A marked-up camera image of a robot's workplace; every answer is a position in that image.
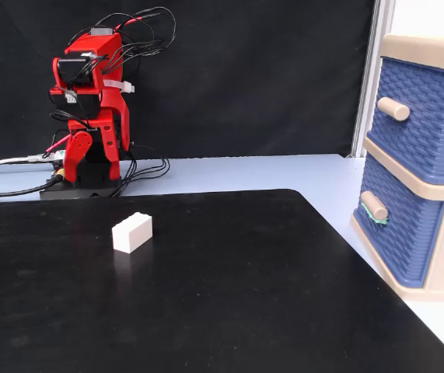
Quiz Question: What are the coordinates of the red wire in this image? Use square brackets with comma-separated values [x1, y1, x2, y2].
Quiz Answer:
[44, 134, 71, 156]

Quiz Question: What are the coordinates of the blue drawer with plain handle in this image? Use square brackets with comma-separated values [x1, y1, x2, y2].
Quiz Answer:
[365, 57, 444, 186]

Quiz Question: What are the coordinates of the white zip tie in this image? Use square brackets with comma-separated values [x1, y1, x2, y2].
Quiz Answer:
[103, 79, 135, 94]

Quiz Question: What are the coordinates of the aluminium frame post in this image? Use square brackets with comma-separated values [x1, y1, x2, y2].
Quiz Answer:
[351, 0, 396, 159]

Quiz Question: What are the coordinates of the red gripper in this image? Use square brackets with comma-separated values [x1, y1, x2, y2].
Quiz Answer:
[62, 92, 131, 183]

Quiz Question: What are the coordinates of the blue drawer with green-banded handle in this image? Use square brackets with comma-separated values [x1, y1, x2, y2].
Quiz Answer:
[352, 155, 444, 288]

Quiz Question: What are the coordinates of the black power cable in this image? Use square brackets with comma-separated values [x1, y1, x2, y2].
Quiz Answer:
[0, 176, 65, 197]

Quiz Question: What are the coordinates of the black backdrop cloth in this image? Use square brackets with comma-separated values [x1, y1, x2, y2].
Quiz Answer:
[0, 0, 376, 165]

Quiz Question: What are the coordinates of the black table mat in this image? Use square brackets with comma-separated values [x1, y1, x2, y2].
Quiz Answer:
[0, 189, 444, 373]

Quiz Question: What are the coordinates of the white block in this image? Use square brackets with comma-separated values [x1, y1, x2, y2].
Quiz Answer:
[111, 212, 153, 254]

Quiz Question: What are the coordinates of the green rubber band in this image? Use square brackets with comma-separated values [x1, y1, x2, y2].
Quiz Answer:
[360, 201, 389, 226]

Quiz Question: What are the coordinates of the black servo cable bundle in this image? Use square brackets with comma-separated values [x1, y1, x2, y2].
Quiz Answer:
[48, 6, 177, 197]

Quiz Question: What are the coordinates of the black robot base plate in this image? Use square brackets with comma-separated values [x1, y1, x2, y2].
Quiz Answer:
[39, 159, 124, 201]

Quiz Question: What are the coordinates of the white USB cable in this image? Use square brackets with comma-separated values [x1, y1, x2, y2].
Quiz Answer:
[0, 154, 58, 169]

